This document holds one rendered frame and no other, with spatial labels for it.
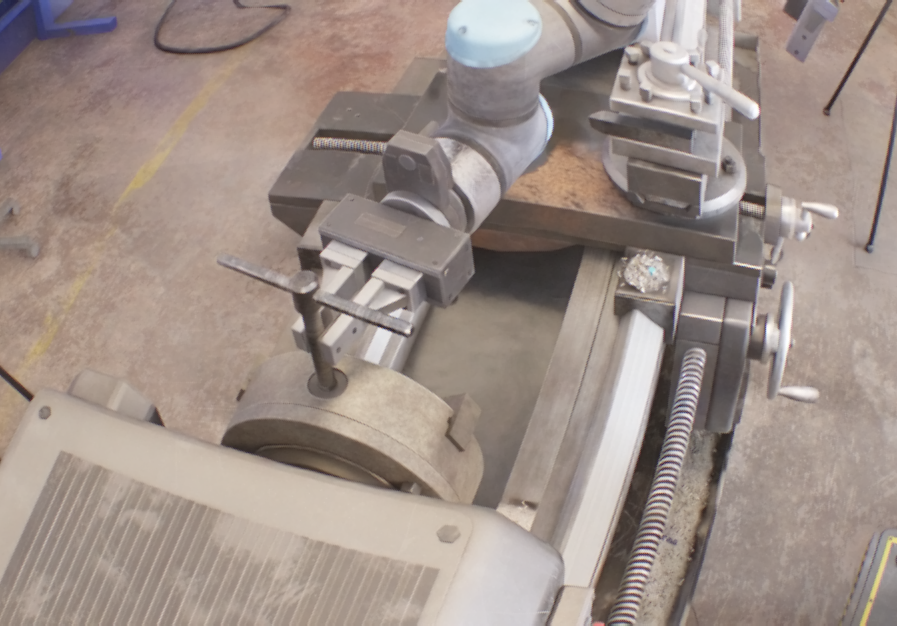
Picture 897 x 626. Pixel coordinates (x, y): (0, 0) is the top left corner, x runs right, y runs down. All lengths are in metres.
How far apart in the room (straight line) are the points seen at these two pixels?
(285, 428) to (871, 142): 2.85
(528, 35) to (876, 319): 2.01
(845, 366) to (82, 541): 2.22
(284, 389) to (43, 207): 2.64
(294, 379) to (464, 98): 0.30
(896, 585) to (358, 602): 1.42
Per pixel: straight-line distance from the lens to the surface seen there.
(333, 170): 1.79
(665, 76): 1.48
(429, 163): 0.98
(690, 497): 1.88
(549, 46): 1.04
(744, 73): 2.98
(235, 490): 0.79
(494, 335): 1.71
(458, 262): 0.99
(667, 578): 1.79
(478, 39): 1.00
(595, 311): 1.57
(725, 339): 1.65
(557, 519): 1.35
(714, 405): 1.77
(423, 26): 3.91
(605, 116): 1.50
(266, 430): 1.02
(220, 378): 2.72
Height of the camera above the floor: 1.96
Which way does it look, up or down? 45 degrees down
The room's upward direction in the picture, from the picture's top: 7 degrees counter-clockwise
